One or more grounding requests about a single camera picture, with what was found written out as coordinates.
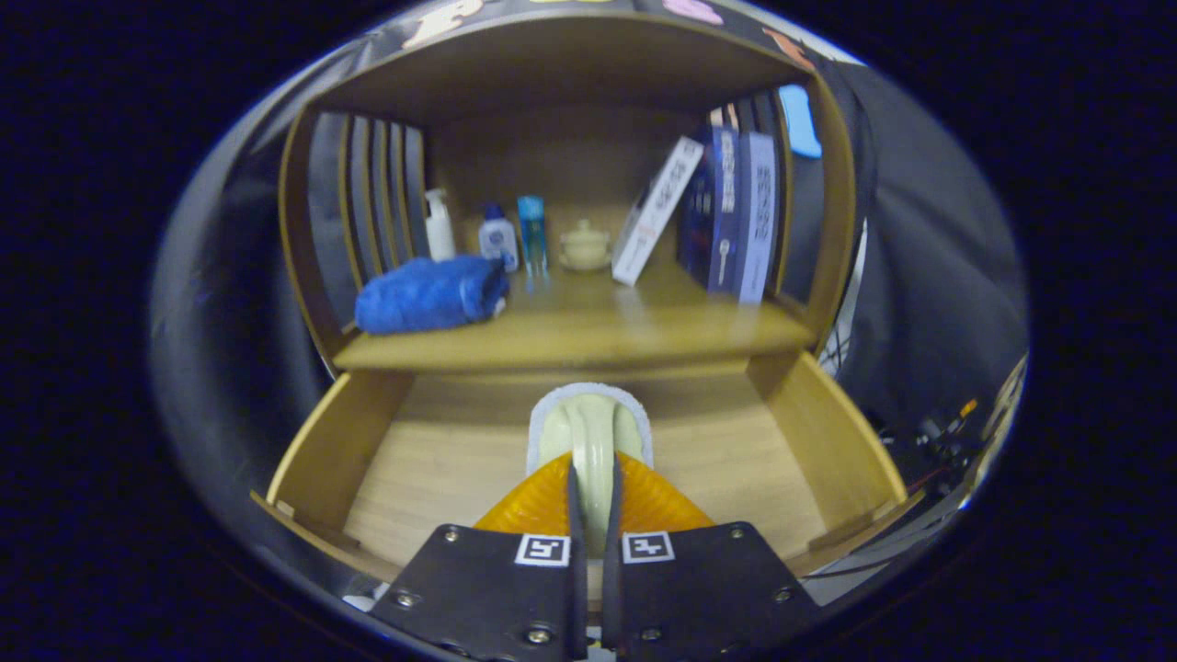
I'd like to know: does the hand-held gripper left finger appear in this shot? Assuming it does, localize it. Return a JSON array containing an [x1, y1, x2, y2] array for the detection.
[[368, 451, 589, 662]]

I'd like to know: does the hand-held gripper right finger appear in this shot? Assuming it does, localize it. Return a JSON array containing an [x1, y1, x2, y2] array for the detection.
[[602, 451, 822, 662]]

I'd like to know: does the pale green sponge brush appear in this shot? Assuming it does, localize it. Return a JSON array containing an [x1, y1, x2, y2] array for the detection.
[[526, 382, 656, 559]]

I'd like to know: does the wooden drawer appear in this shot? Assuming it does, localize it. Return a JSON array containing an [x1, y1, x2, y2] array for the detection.
[[250, 349, 925, 585]]

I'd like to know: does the wooden countertop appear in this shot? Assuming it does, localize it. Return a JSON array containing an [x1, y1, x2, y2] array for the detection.
[[333, 262, 817, 373]]

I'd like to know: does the wooden cabinet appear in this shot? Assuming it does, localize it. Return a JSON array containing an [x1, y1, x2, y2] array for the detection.
[[278, 9, 870, 378]]

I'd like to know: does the blue rolled towel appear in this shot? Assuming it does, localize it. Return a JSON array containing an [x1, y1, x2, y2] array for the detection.
[[354, 255, 509, 336]]

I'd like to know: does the beige lidded teacup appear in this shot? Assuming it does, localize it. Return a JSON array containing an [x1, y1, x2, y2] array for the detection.
[[557, 219, 612, 272]]

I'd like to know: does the white bottle with blue cap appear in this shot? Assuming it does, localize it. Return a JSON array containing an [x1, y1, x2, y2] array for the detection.
[[478, 202, 520, 273]]

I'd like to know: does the clear blue bottle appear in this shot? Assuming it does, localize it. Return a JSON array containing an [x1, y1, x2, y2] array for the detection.
[[516, 195, 549, 277]]

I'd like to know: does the black equipment with orange parts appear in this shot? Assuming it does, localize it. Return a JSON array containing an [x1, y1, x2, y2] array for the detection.
[[874, 395, 989, 488]]

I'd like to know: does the white book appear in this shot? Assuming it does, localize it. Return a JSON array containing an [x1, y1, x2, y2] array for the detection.
[[611, 136, 705, 287]]

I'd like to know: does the white pump bottle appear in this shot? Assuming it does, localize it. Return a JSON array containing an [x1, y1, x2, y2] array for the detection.
[[423, 188, 457, 263]]

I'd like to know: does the dark blue book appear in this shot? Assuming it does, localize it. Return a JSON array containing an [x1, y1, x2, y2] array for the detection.
[[676, 126, 741, 295]]

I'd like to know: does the pale blue book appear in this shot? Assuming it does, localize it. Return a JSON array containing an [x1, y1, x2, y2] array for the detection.
[[736, 131, 779, 305]]

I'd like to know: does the black backdrop cloth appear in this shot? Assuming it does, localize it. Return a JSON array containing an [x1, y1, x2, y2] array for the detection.
[[147, 0, 1029, 516]]

